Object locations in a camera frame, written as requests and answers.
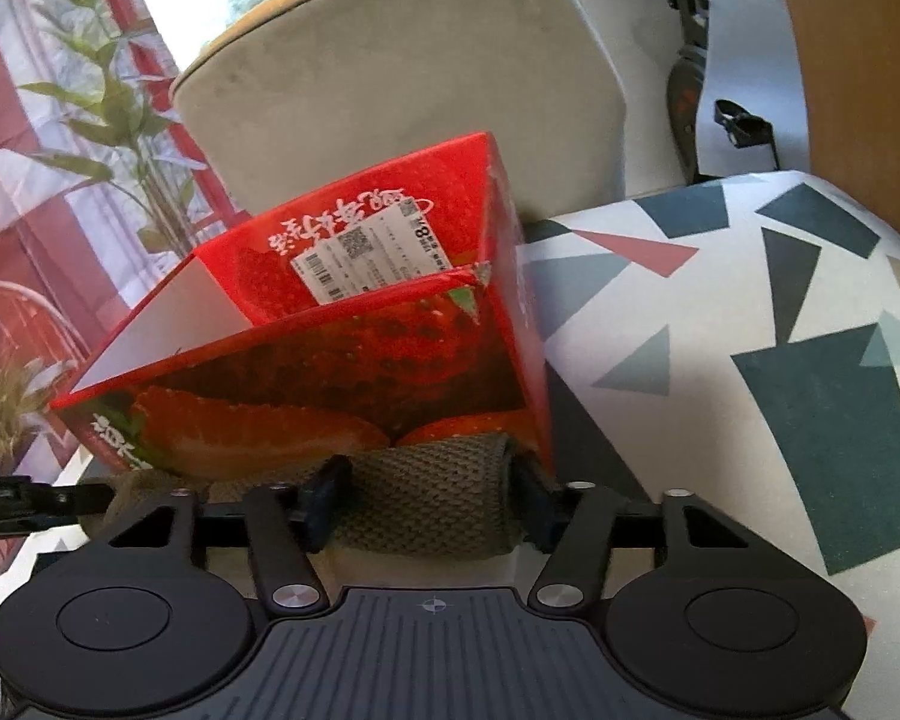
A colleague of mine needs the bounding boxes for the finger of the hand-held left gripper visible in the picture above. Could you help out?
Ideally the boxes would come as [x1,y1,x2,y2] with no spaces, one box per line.
[0,474,115,539]

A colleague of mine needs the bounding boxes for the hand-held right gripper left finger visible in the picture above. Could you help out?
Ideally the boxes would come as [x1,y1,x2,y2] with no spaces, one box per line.
[109,456,355,612]

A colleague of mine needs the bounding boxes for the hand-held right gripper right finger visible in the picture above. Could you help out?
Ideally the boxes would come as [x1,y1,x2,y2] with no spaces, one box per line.
[508,456,752,610]

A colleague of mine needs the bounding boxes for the olive knitted cloth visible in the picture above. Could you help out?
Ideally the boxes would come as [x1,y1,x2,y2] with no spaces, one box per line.
[103,431,527,560]

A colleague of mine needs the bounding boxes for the red strawberry print box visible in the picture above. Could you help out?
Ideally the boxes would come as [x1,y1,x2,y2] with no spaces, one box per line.
[49,131,557,482]

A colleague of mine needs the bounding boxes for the pale dried plant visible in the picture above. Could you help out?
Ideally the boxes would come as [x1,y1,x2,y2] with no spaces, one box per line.
[0,356,72,470]

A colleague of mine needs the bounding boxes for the red white printed curtain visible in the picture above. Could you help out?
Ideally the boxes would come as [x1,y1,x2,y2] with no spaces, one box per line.
[0,0,230,481]

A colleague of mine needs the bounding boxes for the green leafy plant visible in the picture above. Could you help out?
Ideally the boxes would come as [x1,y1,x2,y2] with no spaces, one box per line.
[19,0,211,256]

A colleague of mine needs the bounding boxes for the beige chair back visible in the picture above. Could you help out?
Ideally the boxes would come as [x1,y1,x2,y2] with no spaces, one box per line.
[172,0,632,227]

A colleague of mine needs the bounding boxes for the black metal stand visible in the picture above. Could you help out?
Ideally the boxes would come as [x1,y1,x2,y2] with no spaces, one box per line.
[664,0,779,185]

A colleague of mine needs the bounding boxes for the white board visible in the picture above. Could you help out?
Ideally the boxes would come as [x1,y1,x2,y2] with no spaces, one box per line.
[692,0,812,182]

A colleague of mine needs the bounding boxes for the wooden board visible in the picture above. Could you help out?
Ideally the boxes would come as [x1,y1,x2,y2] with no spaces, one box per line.
[767,0,900,192]

